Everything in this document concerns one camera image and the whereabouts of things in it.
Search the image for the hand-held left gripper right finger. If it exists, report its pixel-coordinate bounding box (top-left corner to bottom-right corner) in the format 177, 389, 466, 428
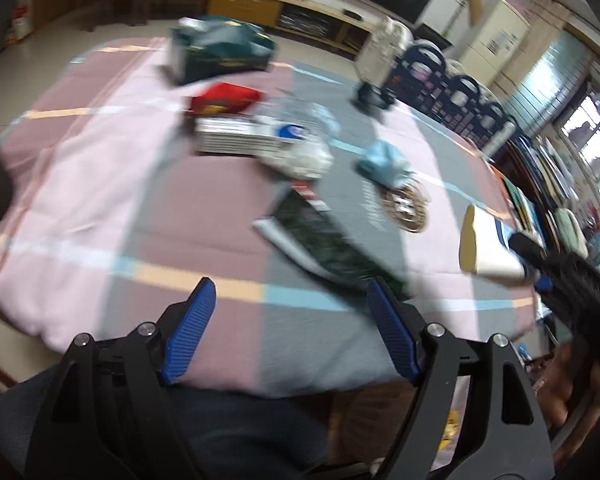
366, 279, 556, 480

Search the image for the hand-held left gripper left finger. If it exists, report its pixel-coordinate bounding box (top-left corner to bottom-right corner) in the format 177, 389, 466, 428
27, 276, 218, 480

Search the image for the white paper cup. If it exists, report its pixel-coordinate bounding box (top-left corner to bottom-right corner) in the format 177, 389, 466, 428
458, 204, 538, 286

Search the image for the dark green snack bag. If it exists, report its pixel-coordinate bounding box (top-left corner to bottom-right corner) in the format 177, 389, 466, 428
252, 187, 413, 298

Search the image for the blue face mask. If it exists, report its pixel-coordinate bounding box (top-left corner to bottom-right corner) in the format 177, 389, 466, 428
355, 140, 415, 186

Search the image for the clear zip bag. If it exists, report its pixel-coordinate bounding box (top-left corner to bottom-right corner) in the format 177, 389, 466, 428
257, 102, 341, 181

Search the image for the white medicine box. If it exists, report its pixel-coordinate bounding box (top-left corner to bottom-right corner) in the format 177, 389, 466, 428
194, 116, 308, 155

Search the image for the black bag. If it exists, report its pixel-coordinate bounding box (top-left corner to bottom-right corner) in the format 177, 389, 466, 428
352, 80, 396, 111

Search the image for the red snack packet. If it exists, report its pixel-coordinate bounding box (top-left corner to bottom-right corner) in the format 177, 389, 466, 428
187, 82, 262, 116

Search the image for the blue picture book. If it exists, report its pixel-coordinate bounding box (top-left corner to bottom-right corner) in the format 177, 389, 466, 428
500, 170, 546, 241

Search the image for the grey green cushion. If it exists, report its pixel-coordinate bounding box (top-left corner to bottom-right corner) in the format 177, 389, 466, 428
552, 207, 591, 261

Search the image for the stack of books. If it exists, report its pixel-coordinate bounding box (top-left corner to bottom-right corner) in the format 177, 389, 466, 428
500, 130, 571, 211

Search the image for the window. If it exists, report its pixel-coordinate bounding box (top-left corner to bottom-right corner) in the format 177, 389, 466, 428
550, 90, 600, 221

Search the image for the plaid tablecloth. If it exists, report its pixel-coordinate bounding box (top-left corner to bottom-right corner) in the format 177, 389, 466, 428
0, 35, 538, 398

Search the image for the navy playpen fence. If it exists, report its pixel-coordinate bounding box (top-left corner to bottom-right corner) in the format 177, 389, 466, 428
390, 42, 518, 156

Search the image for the white standing air conditioner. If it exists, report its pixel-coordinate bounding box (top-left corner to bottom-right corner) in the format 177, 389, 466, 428
457, 0, 531, 86

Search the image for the beige curtain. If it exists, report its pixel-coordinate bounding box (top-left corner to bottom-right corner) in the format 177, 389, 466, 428
525, 0, 571, 46

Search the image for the white playpen fence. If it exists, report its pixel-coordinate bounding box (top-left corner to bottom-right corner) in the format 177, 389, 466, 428
355, 15, 416, 88

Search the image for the green tissue box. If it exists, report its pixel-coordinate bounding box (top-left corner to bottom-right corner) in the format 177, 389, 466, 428
169, 16, 277, 86

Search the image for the yellow wooden television cabinet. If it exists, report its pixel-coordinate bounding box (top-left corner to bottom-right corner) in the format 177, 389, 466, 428
205, 0, 376, 56

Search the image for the red white bag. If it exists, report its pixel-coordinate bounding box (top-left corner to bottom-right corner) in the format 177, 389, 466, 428
10, 5, 36, 43

